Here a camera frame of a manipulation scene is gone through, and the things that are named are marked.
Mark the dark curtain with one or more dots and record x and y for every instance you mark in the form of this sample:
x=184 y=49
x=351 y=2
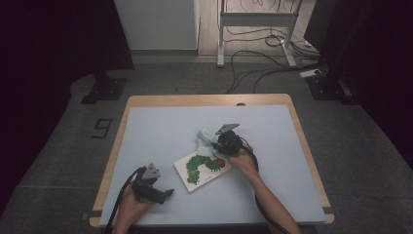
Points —
x=373 y=48
x=48 y=48

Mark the black tape strip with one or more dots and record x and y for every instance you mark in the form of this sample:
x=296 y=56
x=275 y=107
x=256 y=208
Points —
x=328 y=210
x=94 y=214

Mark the white power strip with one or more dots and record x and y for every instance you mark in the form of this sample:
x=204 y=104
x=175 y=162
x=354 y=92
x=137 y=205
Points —
x=310 y=73

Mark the white desk frame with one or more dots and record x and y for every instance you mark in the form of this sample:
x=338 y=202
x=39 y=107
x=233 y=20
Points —
x=256 y=19

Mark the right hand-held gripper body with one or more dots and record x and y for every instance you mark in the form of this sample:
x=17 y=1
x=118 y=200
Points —
x=230 y=143

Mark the person's left hand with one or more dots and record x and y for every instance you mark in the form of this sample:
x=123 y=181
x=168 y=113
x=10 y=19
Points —
x=131 y=209

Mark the caterpillar picture board book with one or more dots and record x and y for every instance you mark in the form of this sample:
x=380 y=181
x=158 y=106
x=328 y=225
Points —
x=201 y=172

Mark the wooden table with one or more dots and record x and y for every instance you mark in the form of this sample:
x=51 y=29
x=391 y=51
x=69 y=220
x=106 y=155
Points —
x=195 y=100

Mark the pale green cloth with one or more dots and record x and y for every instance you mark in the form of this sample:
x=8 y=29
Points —
x=205 y=141

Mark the white panel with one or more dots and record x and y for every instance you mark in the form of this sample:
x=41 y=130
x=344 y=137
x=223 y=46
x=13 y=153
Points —
x=156 y=22

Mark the black stand base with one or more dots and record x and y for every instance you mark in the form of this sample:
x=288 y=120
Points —
x=107 y=89
x=324 y=87

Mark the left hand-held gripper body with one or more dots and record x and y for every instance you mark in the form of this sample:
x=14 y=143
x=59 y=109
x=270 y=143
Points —
x=147 y=190

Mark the person's right hand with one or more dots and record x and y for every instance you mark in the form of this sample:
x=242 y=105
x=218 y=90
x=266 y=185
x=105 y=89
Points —
x=243 y=161

